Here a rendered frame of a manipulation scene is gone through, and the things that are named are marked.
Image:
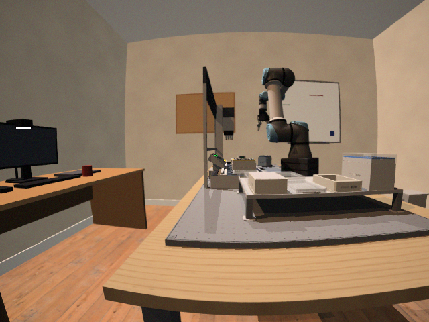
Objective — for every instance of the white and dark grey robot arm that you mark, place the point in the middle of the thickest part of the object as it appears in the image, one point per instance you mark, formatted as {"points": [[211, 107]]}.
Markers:
{"points": [[277, 81]]}

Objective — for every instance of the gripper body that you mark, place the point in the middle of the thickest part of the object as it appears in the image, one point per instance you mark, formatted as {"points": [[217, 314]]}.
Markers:
{"points": [[261, 116]]}

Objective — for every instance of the yellow tip rack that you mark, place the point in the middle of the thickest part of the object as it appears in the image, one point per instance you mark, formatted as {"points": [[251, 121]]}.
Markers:
{"points": [[243, 164]]}

